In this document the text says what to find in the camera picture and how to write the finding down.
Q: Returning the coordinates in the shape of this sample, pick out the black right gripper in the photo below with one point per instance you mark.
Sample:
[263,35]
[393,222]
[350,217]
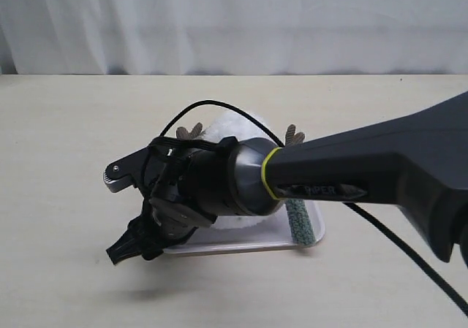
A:
[161,225]

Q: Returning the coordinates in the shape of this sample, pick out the green knitted scarf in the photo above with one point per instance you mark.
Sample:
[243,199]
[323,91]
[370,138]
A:
[300,222]

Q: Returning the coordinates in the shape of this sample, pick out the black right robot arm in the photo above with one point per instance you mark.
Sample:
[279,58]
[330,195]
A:
[417,162]

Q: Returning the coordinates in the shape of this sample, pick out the white plush snowman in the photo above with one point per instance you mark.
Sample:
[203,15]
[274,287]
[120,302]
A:
[234,127]

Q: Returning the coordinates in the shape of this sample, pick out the white rectangular plastic tray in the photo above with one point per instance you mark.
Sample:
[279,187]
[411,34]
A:
[240,234]

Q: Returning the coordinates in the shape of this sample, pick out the white backdrop curtain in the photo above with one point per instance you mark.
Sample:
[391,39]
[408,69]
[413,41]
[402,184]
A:
[233,37]

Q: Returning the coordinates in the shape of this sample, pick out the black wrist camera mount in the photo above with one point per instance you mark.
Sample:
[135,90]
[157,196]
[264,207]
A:
[140,170]

